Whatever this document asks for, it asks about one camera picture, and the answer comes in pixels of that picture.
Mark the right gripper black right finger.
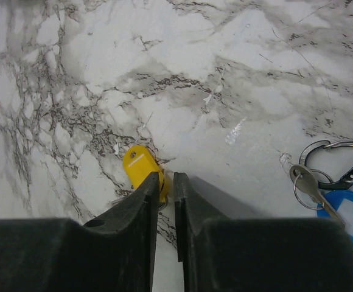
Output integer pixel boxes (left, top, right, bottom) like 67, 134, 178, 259
173, 173, 353, 291

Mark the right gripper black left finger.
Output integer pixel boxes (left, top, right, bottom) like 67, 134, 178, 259
0, 173, 159, 291

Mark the yellow key tag with key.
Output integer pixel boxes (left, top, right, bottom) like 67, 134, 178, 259
118, 145, 170, 211

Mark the blue key tag with key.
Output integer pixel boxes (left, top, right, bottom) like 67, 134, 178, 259
289, 164, 353, 242

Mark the black S-shaped carabiner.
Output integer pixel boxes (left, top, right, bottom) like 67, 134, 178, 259
298, 139, 353, 190

